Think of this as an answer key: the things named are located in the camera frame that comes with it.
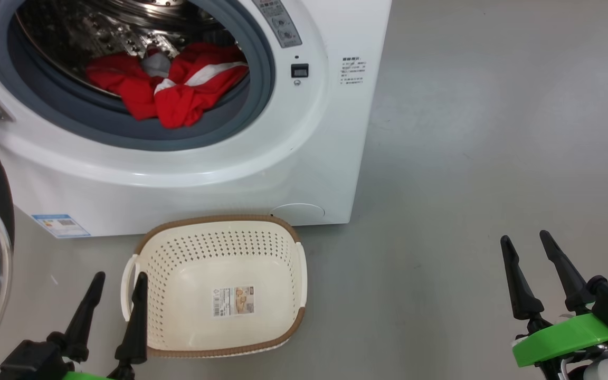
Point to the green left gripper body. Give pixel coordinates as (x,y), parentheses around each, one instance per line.
(122,373)

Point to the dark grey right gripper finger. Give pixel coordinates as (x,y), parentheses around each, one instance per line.
(520,290)
(570,279)

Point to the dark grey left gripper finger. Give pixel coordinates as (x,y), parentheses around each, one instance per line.
(85,322)
(136,327)

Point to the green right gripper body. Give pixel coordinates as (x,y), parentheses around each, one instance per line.
(562,338)

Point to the red and white garment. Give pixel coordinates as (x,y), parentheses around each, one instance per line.
(182,100)

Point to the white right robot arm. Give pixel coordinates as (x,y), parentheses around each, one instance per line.
(607,372)

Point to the cream perforated laundry basket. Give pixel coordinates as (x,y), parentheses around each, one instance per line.
(193,274)

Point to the printed food package label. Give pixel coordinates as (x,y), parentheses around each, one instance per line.
(233,301)

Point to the white front-load washing machine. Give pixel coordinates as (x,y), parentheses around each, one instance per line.
(230,179)

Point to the stainless steel washing machine drum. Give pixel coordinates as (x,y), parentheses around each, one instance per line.
(98,26)

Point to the blue energy label sticker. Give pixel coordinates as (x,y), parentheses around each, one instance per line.
(60,226)

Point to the round white filter cover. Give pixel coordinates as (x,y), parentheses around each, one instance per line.
(297,214)

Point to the grey warning label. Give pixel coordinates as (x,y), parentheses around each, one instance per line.
(280,24)

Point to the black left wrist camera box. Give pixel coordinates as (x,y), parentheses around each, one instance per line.
(32,361)

